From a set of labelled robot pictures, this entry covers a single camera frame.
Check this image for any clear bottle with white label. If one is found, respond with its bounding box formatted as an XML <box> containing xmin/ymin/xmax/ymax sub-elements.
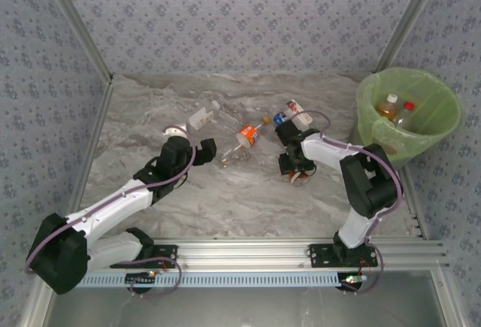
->
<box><xmin>187</xmin><ymin>100</ymin><xmax>222</xmax><ymax>131</ymax></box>

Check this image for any clear bottle with orange label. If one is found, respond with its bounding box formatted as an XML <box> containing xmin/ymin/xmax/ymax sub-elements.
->
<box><xmin>219</xmin><ymin>115</ymin><xmax>271</xmax><ymax>166</ymax></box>

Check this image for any amber tea bottle white cap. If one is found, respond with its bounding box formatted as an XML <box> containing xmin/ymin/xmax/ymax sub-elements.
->
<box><xmin>375</xmin><ymin>93</ymin><xmax>401</xmax><ymax>123</ymax></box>

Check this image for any clear bottle with red label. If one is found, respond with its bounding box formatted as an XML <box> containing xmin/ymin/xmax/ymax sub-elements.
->
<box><xmin>394</xmin><ymin>101</ymin><xmax>416</xmax><ymax>129</ymax></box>

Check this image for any green plastic bin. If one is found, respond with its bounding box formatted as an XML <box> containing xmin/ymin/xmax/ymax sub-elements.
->
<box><xmin>383</xmin><ymin>142</ymin><xmax>428</xmax><ymax>169</ymax></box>

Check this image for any green trash bin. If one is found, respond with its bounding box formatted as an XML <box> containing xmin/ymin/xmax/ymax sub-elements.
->
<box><xmin>355</xmin><ymin>66</ymin><xmax>464</xmax><ymax>162</ymax></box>

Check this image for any right base circuit board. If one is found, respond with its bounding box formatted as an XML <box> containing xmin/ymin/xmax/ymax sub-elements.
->
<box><xmin>337</xmin><ymin>272</ymin><xmax>368</xmax><ymax>286</ymax></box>

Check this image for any base circuit board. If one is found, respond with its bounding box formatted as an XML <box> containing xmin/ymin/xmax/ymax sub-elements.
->
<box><xmin>125</xmin><ymin>271</ymin><xmax>159</xmax><ymax>283</ymax></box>
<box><xmin>337</xmin><ymin>272</ymin><xmax>368</xmax><ymax>286</ymax></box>

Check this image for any left base circuit board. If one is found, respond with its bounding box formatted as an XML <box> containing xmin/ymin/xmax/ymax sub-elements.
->
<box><xmin>125</xmin><ymin>271</ymin><xmax>159</xmax><ymax>283</ymax></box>

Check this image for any grey metal sheet panel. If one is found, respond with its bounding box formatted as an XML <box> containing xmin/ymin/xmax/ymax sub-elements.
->
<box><xmin>41</xmin><ymin>270</ymin><xmax>452</xmax><ymax>327</ymax></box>

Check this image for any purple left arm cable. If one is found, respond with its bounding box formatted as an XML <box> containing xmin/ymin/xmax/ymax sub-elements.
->
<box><xmin>24</xmin><ymin>126</ymin><xmax>198</xmax><ymax>274</ymax></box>

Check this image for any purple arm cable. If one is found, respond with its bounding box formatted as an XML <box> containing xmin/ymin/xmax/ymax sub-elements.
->
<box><xmin>24</xmin><ymin>126</ymin><xmax>198</xmax><ymax>274</ymax></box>
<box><xmin>291</xmin><ymin>110</ymin><xmax>404</xmax><ymax>256</ymax></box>

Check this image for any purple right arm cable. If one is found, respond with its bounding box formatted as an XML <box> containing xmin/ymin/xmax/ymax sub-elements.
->
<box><xmin>291</xmin><ymin>110</ymin><xmax>404</xmax><ymax>256</ymax></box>

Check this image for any aluminium side frame rail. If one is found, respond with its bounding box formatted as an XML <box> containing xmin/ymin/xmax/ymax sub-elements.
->
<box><xmin>18</xmin><ymin>77</ymin><xmax>113</xmax><ymax>327</ymax></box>
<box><xmin>398</xmin><ymin>163</ymin><xmax>470</xmax><ymax>327</ymax></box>

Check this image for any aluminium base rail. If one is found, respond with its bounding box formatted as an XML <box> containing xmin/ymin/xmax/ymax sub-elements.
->
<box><xmin>101</xmin><ymin>235</ymin><xmax>450</xmax><ymax>271</ymax></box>

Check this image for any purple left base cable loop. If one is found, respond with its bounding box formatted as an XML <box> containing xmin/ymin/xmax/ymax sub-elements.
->
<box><xmin>123</xmin><ymin>256</ymin><xmax>184</xmax><ymax>298</ymax></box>

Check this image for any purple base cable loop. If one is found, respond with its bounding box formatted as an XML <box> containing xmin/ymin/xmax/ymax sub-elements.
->
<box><xmin>123</xmin><ymin>256</ymin><xmax>184</xmax><ymax>298</ymax></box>
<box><xmin>343</xmin><ymin>253</ymin><xmax>386</xmax><ymax>296</ymax></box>

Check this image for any pale blue slotted cable duct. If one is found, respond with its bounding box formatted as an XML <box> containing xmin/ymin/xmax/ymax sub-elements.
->
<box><xmin>74</xmin><ymin>271</ymin><xmax>341</xmax><ymax>289</ymax></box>

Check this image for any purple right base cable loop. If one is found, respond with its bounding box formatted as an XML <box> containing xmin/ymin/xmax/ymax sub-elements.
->
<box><xmin>343</xmin><ymin>253</ymin><xmax>386</xmax><ymax>296</ymax></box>

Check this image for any aluminium frame post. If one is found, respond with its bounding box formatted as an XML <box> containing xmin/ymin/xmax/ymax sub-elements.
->
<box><xmin>375</xmin><ymin>0</ymin><xmax>448</xmax><ymax>74</ymax></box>
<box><xmin>36</xmin><ymin>0</ymin><xmax>114</xmax><ymax>82</ymax></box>

